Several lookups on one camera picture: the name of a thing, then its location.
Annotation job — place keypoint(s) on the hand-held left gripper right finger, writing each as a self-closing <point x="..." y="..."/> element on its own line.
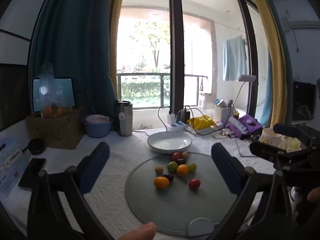
<point x="225" y="167"/>

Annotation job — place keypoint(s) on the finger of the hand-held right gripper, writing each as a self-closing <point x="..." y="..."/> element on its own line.
<point x="285" y="130"/>
<point x="265" y="150"/>

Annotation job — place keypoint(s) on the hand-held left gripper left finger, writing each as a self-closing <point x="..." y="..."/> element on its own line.
<point x="96" y="165"/>

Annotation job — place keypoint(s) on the small green plum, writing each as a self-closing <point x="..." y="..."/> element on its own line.
<point x="192" y="167"/>

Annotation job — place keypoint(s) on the red tomato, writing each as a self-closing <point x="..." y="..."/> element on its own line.
<point x="194" y="183"/>

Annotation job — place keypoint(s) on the brown longan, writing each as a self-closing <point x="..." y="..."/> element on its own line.
<point x="185" y="155"/>
<point x="159" y="170"/>

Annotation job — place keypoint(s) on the small orange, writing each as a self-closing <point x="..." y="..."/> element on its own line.
<point x="182" y="170"/>

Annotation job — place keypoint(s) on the large green plum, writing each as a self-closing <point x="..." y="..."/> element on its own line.
<point x="172" y="166"/>

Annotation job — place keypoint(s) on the round grey glass tray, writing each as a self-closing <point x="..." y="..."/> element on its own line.
<point x="180" y="205"/>

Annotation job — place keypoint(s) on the white plate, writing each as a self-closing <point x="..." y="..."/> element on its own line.
<point x="170" y="142"/>

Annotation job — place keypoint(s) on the large orange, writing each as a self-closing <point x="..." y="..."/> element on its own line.
<point x="161" y="183"/>

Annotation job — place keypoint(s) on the person's right hand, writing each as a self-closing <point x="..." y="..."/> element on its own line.
<point x="314" y="195"/>

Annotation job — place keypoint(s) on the person's left hand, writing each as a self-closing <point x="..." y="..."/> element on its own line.
<point x="142" y="231"/>

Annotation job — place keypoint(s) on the cream mug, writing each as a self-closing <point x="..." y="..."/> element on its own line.
<point x="268" y="136"/>

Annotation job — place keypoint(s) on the purple tissue pack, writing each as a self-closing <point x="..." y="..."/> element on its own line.
<point x="251" y="127"/>

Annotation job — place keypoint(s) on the blue bowl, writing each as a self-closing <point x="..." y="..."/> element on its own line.
<point x="96" y="130"/>

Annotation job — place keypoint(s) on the light blue curtain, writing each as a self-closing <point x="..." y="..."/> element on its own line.
<point x="268" y="92"/>

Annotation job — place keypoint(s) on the white blue tube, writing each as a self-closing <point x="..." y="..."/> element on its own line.
<point x="237" y="124"/>

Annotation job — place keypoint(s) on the white plastic packet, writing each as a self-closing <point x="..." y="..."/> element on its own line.
<point x="212" y="129"/>

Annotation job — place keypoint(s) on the red plum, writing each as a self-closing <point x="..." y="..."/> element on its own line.
<point x="176" y="156"/>

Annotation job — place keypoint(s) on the yellow plastic bag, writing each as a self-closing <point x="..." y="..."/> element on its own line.
<point x="200" y="122"/>

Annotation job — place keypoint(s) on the cardboard box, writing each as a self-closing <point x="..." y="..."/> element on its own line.
<point x="57" y="130"/>

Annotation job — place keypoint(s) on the white woven basket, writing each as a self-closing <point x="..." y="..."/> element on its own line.
<point x="223" y="115"/>

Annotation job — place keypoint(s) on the wide yellow curtain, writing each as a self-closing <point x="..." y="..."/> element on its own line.
<point x="275" y="55"/>

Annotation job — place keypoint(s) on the dark purple plum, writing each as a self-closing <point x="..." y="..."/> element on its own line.
<point x="168" y="177"/>

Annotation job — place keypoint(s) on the white desk lamp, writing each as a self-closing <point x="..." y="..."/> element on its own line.
<point x="247" y="78"/>

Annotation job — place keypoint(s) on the black round speaker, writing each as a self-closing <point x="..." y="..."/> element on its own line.
<point x="36" y="146"/>

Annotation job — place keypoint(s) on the white power strip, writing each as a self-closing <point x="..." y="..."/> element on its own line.
<point x="176" y="127"/>

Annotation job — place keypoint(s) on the white round knob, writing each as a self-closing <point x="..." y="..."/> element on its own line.
<point x="201" y="226"/>

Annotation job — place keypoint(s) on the dried potted plant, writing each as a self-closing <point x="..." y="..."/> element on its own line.
<point x="147" y="126"/>

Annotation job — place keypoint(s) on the black phone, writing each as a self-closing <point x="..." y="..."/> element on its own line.
<point x="32" y="173"/>

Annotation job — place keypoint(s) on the black charger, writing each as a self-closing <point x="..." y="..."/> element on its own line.
<point x="185" y="116"/>

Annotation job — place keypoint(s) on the mandarin orange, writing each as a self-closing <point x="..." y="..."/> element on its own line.
<point x="60" y="110"/>
<point x="50" y="111"/>

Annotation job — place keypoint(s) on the blue bottle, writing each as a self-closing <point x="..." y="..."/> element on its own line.
<point x="219" y="102"/>

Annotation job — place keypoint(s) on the white charger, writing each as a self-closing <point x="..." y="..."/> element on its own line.
<point x="171" y="118"/>

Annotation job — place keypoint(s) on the tablet screen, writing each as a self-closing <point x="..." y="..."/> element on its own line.
<point x="62" y="92"/>

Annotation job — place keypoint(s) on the white air conditioner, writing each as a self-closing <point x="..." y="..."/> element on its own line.
<point x="305" y="21"/>

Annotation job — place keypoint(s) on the light blue towel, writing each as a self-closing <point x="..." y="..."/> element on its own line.
<point x="234" y="60"/>

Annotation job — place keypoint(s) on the blue leaflet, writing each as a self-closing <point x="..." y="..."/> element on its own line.
<point x="10" y="170"/>

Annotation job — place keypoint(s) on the clear plastic bag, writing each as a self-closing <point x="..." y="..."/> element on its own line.
<point x="47" y="80"/>

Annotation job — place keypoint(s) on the balcony railing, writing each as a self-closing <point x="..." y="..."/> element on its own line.
<point x="140" y="74"/>

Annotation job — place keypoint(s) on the teal curtain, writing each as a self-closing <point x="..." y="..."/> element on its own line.
<point x="75" y="42"/>

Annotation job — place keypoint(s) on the narrow yellow curtain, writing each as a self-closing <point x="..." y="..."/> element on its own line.
<point x="113" y="30"/>

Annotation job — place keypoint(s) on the dark sliding door frame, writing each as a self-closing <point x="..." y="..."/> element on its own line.
<point x="251" y="55"/>

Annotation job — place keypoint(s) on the dark window post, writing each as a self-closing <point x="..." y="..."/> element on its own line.
<point x="176" y="42"/>

